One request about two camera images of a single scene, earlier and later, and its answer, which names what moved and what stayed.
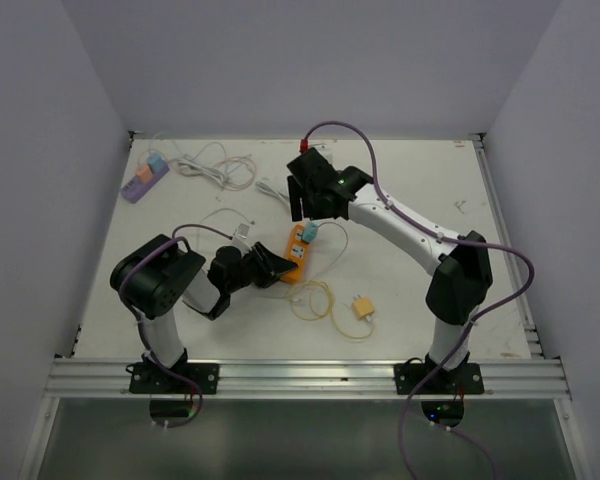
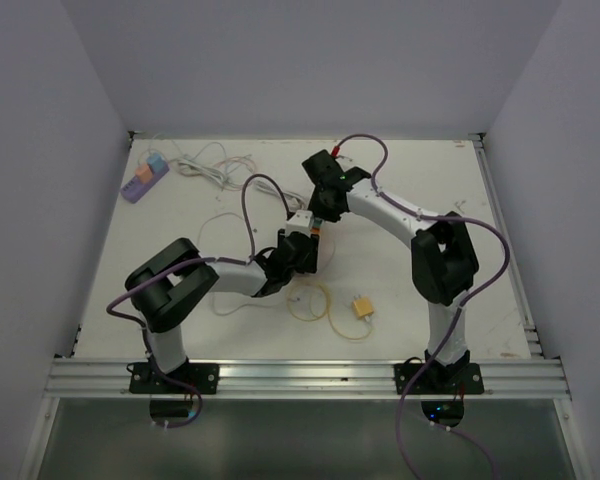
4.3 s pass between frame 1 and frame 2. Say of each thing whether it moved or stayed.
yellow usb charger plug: stayed
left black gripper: moved
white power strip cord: stayed
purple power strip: stayed
